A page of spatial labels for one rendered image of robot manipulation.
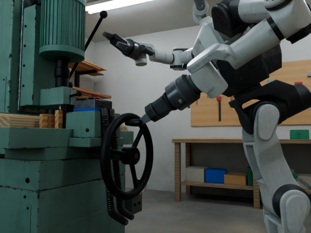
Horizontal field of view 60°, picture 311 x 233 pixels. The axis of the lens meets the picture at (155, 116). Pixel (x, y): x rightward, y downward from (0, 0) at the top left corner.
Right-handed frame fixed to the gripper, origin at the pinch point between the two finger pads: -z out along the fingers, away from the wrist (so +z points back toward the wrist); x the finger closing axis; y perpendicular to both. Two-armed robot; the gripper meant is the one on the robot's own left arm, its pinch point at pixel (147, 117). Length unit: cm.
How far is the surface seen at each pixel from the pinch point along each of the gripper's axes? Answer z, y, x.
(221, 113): -45, -36, 338
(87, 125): -17.4, 9.3, -4.8
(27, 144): -26.1, 12.1, -22.1
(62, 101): -28.6, 24.6, 5.2
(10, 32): -34, 62, 9
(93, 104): -12.7, 14.1, -2.1
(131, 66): -135, 121, 367
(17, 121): -35.7, 23.9, -11.5
